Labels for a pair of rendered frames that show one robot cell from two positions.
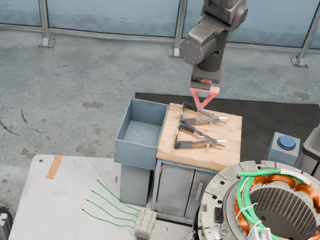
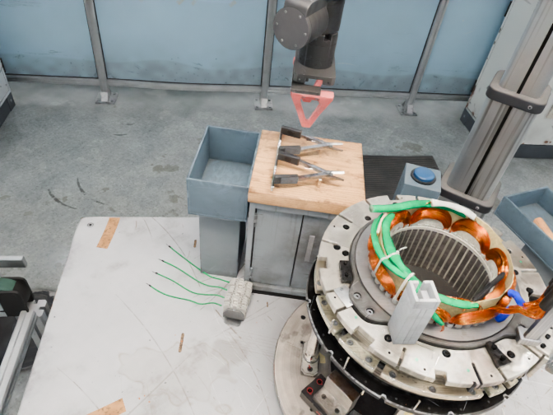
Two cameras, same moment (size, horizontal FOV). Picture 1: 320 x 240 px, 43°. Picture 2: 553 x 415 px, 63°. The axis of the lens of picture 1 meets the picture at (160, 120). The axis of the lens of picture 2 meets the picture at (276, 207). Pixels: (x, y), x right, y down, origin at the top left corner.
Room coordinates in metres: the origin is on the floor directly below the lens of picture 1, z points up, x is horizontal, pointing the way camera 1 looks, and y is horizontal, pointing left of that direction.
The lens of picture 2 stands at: (0.11, 0.00, 1.57)
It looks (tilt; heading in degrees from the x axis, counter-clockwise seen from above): 43 degrees down; 355
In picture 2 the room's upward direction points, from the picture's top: 8 degrees clockwise
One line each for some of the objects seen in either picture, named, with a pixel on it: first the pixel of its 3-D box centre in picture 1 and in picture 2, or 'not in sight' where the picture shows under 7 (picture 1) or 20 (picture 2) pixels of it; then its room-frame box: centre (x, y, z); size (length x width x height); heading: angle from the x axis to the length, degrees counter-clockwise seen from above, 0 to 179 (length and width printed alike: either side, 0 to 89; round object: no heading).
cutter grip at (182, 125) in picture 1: (187, 127); (289, 158); (0.75, -0.07, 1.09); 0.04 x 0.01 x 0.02; 70
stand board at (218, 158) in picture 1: (201, 136); (309, 170); (0.76, -0.11, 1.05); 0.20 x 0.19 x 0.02; 85
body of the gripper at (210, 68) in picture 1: (209, 57); (317, 49); (0.80, -0.09, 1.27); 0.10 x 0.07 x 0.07; 177
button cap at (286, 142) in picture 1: (286, 141); (424, 174); (0.79, -0.34, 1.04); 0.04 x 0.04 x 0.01
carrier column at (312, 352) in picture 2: not in sight; (319, 328); (0.52, -0.14, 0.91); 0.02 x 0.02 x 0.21
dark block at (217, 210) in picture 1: (218, 214); (345, 270); (0.49, -0.14, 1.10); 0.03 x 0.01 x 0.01; 0
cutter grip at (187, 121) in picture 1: (188, 121); (289, 150); (0.77, -0.07, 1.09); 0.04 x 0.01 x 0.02; 101
